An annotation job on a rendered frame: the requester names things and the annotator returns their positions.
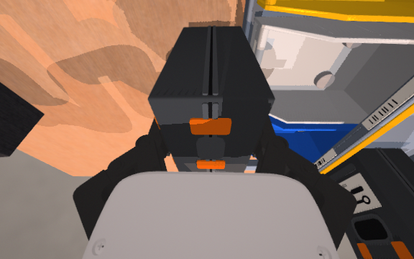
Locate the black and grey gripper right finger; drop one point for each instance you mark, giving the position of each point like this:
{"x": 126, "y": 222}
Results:
{"x": 335, "y": 203}

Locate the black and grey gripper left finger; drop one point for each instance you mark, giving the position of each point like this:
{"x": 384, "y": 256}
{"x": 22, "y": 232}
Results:
{"x": 148, "y": 155}

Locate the orange flat bar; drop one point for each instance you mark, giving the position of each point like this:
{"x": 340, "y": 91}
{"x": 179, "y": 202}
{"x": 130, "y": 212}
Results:
{"x": 400, "y": 117}

